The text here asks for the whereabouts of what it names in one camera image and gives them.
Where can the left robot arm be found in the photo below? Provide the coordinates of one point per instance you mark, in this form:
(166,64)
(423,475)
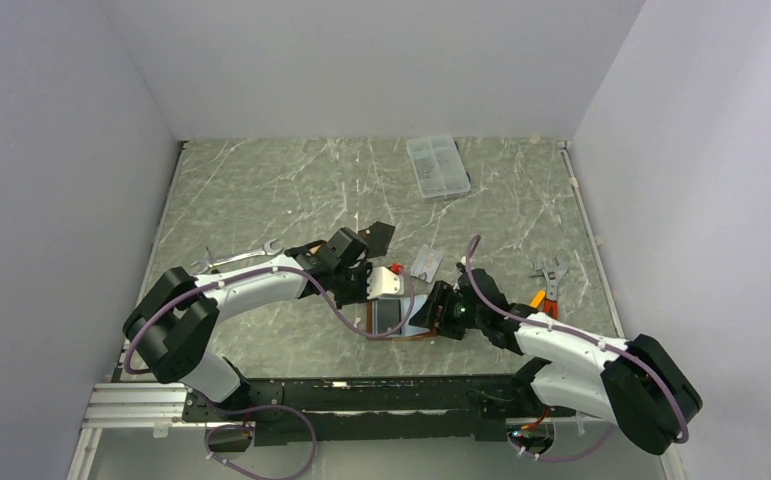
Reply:
(170,329)

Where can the clear plastic screw box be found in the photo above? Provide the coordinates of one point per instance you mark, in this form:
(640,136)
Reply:
(438,168)

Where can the brown leather card holder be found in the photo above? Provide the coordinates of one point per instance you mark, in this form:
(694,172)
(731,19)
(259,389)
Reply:
(407,331)

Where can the white card stack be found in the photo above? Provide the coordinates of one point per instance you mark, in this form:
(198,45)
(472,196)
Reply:
(426,264)

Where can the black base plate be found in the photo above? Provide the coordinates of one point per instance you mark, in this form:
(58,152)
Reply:
(481,407)

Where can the orange handled tool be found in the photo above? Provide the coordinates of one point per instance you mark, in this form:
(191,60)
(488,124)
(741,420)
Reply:
(547,305)

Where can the silver open-end wrench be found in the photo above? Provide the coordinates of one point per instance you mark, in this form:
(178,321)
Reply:
(210,262)

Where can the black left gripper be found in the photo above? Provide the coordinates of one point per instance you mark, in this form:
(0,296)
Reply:
(362,295)

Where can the aluminium frame rail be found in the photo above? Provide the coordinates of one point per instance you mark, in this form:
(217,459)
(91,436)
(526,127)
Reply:
(148,430)

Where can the black card stack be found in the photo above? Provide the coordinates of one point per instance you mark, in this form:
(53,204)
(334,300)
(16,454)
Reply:
(377,237)

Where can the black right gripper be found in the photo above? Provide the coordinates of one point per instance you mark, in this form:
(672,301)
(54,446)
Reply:
(441,294)

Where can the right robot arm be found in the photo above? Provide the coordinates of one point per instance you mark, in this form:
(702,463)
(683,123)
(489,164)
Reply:
(633,384)

